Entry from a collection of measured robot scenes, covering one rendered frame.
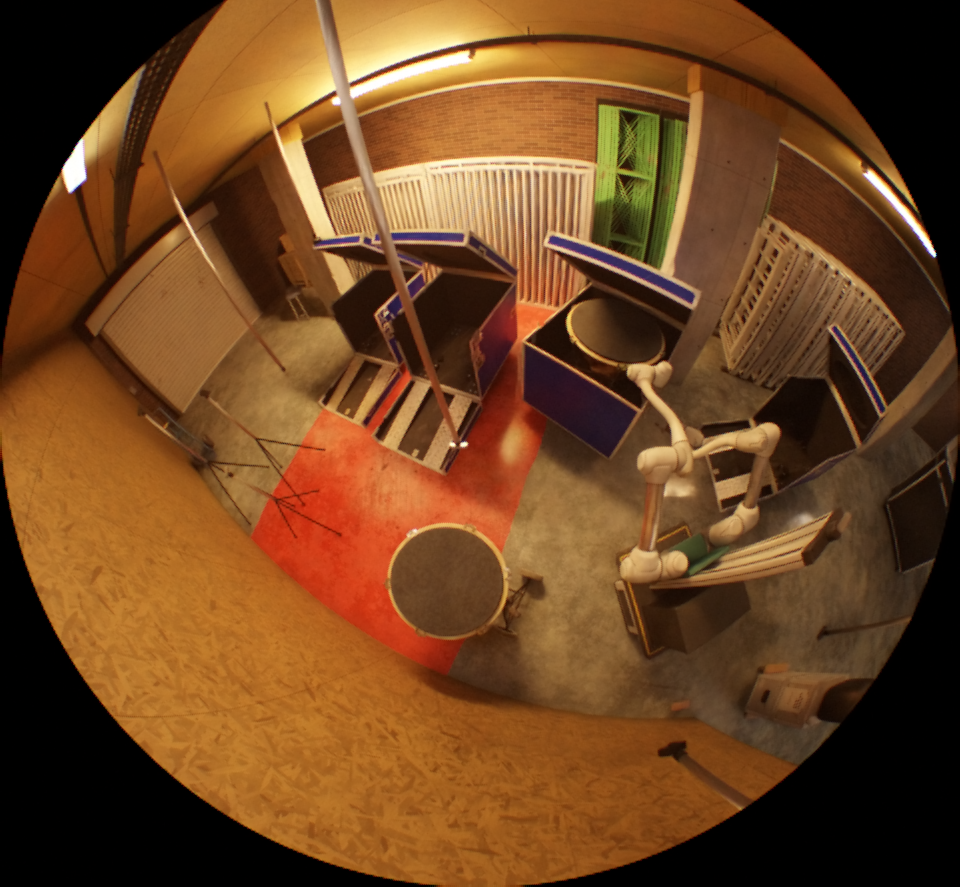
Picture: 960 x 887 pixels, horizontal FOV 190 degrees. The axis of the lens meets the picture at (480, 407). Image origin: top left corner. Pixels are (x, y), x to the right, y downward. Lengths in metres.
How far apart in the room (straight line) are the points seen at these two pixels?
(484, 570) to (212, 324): 6.72
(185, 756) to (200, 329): 6.70
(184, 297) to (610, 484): 7.54
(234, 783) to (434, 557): 1.53
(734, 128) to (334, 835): 3.74
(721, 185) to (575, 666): 3.83
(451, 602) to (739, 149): 3.53
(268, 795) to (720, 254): 3.75
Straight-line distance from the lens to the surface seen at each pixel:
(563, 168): 3.48
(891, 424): 6.23
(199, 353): 7.08
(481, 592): 1.70
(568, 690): 2.73
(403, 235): 2.29
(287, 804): 1.18
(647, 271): 1.79
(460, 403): 2.89
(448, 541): 1.74
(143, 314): 6.78
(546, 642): 2.57
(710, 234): 2.73
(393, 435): 3.05
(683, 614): 1.96
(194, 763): 1.18
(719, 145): 2.62
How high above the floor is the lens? 2.49
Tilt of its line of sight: 55 degrees down
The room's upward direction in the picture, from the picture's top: 11 degrees counter-clockwise
